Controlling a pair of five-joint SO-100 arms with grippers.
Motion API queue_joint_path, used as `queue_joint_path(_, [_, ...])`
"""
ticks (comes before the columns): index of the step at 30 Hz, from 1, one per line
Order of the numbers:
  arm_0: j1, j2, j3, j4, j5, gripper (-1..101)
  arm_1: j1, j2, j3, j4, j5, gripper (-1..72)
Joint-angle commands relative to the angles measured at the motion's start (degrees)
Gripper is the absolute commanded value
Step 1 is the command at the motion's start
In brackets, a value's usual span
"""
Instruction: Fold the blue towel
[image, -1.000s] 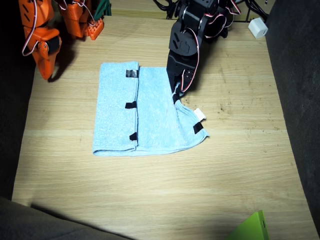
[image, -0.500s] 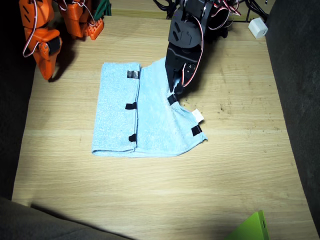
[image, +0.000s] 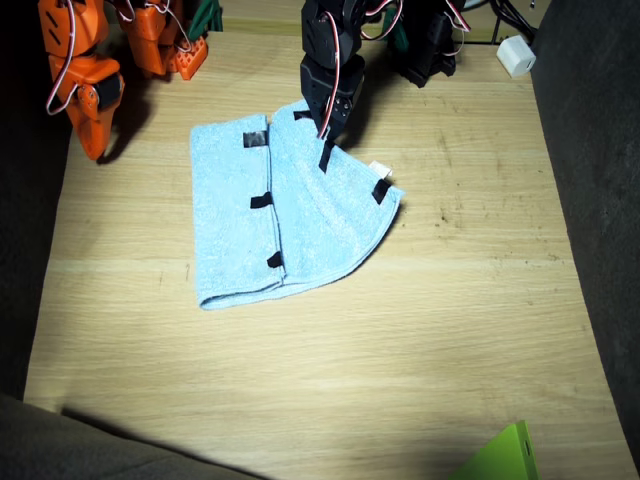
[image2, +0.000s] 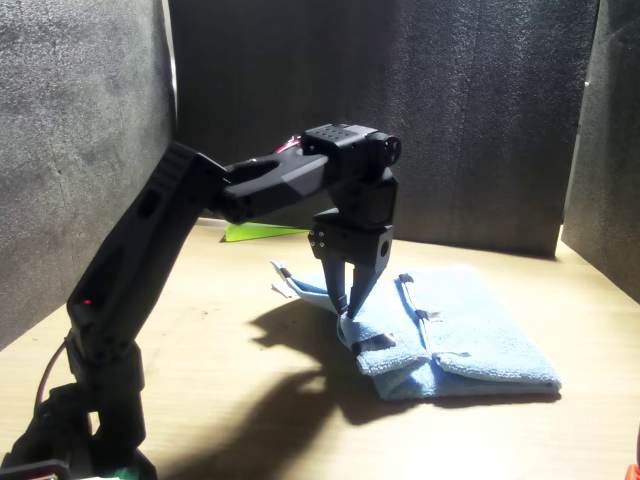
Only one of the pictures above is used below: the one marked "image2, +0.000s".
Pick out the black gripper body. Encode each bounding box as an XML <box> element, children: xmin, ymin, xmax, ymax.
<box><xmin>309</xmin><ymin>208</ymin><xmax>395</xmax><ymax>274</ymax></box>

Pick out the light blue towel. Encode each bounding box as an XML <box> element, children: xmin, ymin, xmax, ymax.
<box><xmin>269</xmin><ymin>259</ymin><xmax>564</xmax><ymax>402</ymax></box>

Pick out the wide black foam panel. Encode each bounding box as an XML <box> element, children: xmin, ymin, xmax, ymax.
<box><xmin>167</xmin><ymin>0</ymin><xmax>601</xmax><ymax>259</ymax></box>

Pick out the narrow black foam panel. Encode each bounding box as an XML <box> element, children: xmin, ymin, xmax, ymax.
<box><xmin>559</xmin><ymin>0</ymin><xmax>640</xmax><ymax>304</ymax></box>

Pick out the grey foam panel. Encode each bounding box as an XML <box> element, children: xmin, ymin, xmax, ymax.
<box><xmin>0</xmin><ymin>0</ymin><xmax>177</xmax><ymax>351</ymax></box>

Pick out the green plastic wedge bracket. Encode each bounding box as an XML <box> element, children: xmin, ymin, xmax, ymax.
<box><xmin>223</xmin><ymin>222</ymin><xmax>311</xmax><ymax>245</ymax></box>

